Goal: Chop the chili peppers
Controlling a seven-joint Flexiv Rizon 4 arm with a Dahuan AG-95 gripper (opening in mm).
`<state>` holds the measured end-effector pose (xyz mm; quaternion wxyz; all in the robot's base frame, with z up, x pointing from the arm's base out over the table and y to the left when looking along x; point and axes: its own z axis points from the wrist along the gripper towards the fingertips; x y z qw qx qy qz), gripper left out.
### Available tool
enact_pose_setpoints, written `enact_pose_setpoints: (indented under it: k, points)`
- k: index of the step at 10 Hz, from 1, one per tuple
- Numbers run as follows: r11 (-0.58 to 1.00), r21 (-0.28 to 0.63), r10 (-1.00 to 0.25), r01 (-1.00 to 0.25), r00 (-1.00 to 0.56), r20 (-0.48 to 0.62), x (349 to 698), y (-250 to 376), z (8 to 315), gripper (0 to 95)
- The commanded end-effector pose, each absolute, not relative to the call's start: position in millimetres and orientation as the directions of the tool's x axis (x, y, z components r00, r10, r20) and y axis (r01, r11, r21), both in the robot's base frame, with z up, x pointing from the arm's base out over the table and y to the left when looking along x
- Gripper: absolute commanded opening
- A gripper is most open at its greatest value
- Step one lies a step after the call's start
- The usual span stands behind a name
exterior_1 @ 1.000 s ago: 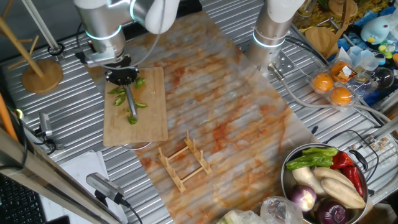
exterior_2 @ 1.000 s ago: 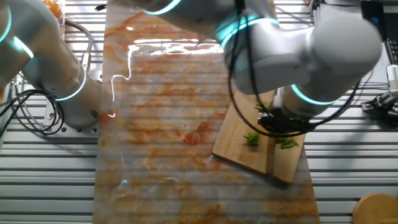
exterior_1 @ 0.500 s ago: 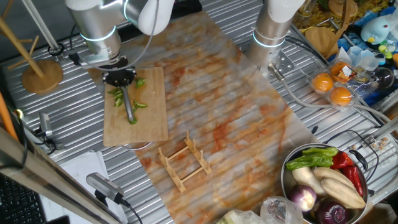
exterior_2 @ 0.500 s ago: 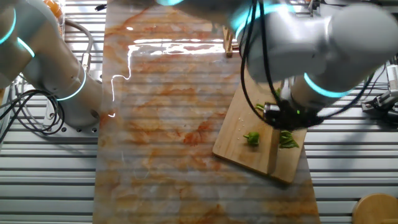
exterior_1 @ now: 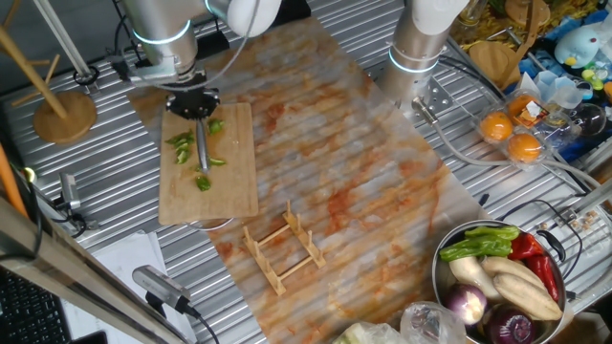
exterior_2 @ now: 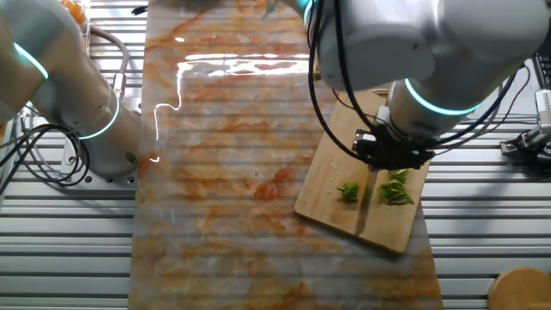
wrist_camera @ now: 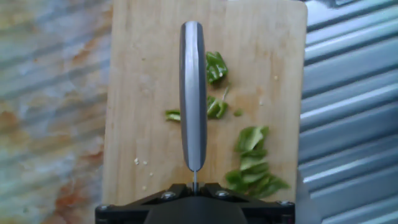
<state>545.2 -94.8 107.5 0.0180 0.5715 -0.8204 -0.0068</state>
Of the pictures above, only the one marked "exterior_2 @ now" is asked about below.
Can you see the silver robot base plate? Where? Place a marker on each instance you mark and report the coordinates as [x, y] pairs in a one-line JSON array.
[[107, 183]]

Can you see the white ribbed device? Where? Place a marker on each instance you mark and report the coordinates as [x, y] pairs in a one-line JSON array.
[[544, 107]]

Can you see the orange fruit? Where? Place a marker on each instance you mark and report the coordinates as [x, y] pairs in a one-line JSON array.
[[73, 10], [84, 41]]

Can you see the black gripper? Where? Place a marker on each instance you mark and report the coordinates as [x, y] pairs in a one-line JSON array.
[[404, 142]]

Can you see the clear plastic fruit container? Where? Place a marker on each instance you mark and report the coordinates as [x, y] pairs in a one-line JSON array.
[[87, 26]]

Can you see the wooden mug tree stand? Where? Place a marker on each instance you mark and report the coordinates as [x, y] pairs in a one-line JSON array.
[[523, 290]]

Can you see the bamboo cutting board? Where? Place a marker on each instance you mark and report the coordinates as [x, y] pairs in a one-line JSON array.
[[387, 228]]

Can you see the small grey mounted camera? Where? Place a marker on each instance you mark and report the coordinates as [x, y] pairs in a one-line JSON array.
[[531, 138]]

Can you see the small black clip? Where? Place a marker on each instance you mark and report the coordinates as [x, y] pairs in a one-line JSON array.
[[139, 10]]

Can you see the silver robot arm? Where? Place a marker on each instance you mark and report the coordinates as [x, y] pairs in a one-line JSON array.
[[387, 43]]

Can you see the steel kitchen knife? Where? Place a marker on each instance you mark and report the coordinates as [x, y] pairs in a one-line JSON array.
[[366, 202]]

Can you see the green chili pepper piece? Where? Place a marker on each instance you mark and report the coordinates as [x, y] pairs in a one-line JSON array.
[[399, 174], [395, 194]]

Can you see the black keyboard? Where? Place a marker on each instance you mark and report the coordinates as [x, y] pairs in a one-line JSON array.
[[543, 71]]

